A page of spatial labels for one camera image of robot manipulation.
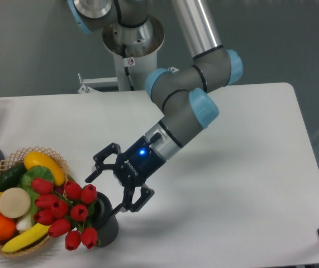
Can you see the red tulip bouquet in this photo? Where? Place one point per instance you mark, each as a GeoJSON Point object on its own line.
{"type": "Point", "coordinates": [69, 214]}

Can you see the yellow squash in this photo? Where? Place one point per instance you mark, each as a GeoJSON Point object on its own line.
{"type": "Point", "coordinates": [35, 158]}

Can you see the beige round disc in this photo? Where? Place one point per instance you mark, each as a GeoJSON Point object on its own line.
{"type": "Point", "coordinates": [14, 202]}

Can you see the dark grey ribbed vase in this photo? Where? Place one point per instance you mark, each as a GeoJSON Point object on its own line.
{"type": "Point", "coordinates": [105, 225]}

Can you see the green bok choy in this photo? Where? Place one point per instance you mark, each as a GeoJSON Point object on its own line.
{"type": "Point", "coordinates": [27, 220]}

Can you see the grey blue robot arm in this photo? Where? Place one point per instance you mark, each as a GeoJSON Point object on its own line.
{"type": "Point", "coordinates": [183, 95]}

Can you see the yellow banana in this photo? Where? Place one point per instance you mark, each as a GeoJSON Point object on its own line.
{"type": "Point", "coordinates": [33, 235]}

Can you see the green cucumber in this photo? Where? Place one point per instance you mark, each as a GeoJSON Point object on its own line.
{"type": "Point", "coordinates": [10, 177]}

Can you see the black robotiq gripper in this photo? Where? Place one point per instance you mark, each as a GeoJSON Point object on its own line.
{"type": "Point", "coordinates": [137, 167]}

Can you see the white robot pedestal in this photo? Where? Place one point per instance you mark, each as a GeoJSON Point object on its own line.
{"type": "Point", "coordinates": [134, 52]}

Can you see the woven wicker basket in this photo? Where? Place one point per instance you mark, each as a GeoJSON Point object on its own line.
{"type": "Point", "coordinates": [16, 158]}

